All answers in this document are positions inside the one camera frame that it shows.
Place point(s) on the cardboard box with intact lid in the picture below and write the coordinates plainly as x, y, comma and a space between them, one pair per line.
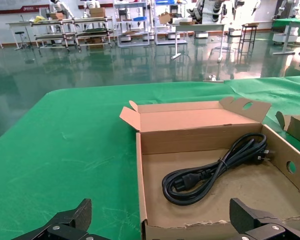
190, 120

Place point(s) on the closed brown cardboard box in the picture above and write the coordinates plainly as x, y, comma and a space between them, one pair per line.
97, 12

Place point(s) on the large white robot base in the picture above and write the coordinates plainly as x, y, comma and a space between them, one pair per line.
283, 38

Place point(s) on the yellow bag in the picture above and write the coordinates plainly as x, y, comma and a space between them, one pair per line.
41, 19

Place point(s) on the metal pipe workbench cart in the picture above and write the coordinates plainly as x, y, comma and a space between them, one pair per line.
55, 35
95, 30

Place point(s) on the white shelf rack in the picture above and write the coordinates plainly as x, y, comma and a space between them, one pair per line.
170, 42
130, 32

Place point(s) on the white desk with metal legs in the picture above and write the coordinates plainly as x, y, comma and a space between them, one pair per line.
200, 25

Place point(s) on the tall black stool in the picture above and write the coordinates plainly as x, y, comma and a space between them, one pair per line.
250, 25

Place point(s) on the red wall banner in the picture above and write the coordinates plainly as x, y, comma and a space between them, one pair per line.
20, 9

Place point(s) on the rack of white robot parts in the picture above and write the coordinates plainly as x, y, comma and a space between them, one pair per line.
205, 12

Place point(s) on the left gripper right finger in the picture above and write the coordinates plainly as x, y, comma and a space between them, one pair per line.
242, 217

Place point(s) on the blue plastic bin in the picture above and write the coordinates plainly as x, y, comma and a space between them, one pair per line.
165, 2
140, 19

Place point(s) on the white humanoid robot on base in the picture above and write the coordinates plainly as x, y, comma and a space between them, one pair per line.
236, 31

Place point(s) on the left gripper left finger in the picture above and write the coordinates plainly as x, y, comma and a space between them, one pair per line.
82, 215

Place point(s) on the table with green cover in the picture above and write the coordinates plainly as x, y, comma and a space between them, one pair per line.
290, 22

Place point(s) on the black round stool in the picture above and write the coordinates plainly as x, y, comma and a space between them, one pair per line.
19, 33

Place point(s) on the green tablecloth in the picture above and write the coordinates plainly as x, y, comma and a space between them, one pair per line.
65, 150

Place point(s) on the small white table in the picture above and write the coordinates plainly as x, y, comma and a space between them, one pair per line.
17, 23

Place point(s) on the small open cardboard box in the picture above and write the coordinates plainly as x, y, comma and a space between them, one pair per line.
165, 18

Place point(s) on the metal table clamp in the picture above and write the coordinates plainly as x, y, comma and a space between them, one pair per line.
212, 79

